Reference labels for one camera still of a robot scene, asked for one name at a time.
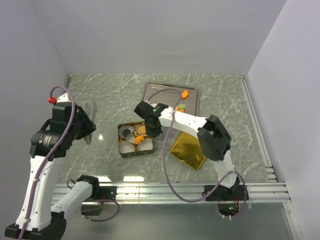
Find silver metal tray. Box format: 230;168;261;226
142;81;201;116

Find white paper cup middle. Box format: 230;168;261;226
125;132;136;144

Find orange pineapple cookie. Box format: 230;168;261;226
134;135;145;145
181;90;189;100

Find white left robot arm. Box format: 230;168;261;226
4;92;101;240

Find orange pineapple cookie top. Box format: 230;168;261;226
181;90;189;100

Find green christmas cookie tin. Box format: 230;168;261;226
117;121;154;158

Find white paper cup back right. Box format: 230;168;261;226
135;124;146;136

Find aluminium mounting rail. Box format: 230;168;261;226
49;181;292;206

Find gold tin lid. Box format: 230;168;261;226
169;132;207;171

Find black sandwich cookie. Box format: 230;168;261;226
122;129;131;138

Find white paper cup front left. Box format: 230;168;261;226
119;141;135;154

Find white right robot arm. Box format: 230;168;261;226
134;100;247;201

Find orange cookie in tin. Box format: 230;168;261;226
139;125;146;134

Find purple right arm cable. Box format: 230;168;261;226
147;88;248;219

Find white paper cup front right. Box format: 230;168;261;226
137;138;154;151

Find white paper cup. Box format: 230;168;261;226
137;138;154;151
119;141;135;154
125;132;136;144
118;125;134;138
135;124;146;136

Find white paper cup back left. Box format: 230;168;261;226
118;125;134;138

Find green sandwich cookie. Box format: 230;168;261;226
177;104;186;110

